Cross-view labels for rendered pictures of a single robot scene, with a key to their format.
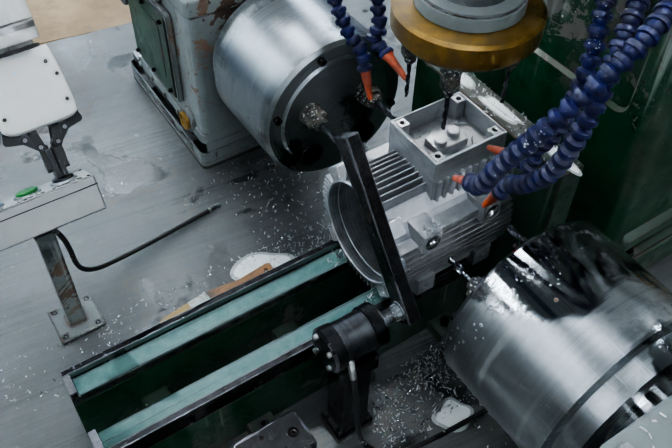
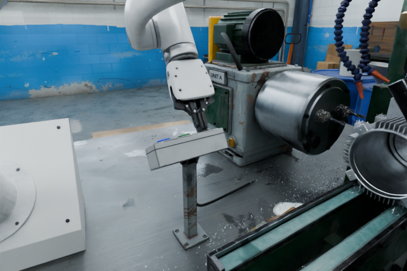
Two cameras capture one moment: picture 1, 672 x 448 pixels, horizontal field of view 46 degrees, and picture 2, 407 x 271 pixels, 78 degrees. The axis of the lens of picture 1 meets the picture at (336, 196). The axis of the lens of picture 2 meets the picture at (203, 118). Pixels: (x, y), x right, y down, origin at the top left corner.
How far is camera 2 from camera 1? 0.67 m
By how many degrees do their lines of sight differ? 27
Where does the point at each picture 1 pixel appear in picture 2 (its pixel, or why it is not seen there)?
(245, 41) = (279, 86)
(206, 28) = (252, 89)
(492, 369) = not seen: outside the picture
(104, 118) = not seen: hidden behind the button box
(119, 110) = not seen: hidden behind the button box
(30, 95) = (194, 80)
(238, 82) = (277, 104)
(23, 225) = (185, 150)
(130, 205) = (208, 181)
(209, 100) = (248, 128)
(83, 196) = (217, 138)
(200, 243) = (250, 197)
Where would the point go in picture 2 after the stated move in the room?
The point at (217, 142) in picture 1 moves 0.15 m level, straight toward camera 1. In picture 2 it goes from (247, 153) to (262, 174)
